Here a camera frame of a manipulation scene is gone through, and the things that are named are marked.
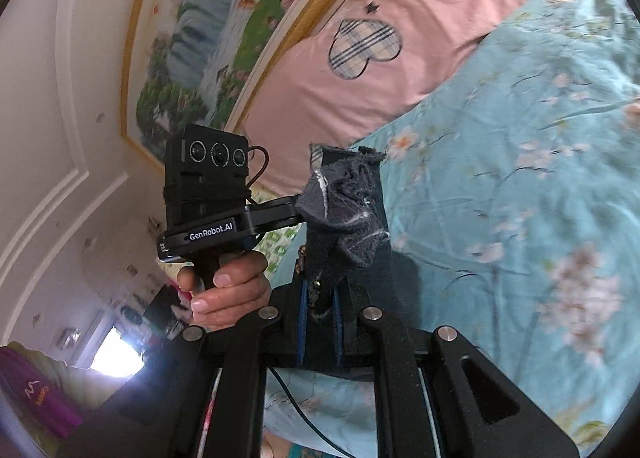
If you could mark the green checkered pillow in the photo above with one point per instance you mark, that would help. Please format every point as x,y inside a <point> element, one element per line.
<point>274,245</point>

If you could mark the black pants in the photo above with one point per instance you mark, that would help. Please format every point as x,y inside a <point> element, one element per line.
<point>348,262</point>

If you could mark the person's left hand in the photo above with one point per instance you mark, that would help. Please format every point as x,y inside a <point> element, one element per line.
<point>240,287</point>

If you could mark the gold framed landscape painting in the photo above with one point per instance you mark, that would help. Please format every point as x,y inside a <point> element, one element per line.
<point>202,61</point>

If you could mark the purple garment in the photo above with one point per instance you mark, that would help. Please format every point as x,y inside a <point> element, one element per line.
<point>36,396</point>

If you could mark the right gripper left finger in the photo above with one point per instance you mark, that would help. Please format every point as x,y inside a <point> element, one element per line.
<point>203,396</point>

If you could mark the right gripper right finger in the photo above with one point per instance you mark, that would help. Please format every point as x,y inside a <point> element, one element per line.
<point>435,395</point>

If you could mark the black camera module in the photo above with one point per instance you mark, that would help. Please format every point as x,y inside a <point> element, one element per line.
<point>206,173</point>

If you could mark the pink heart pattern quilt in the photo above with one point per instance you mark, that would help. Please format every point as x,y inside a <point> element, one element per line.
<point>400,48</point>

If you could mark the teal floral bed sheet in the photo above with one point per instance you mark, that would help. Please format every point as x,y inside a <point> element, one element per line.
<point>549,291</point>

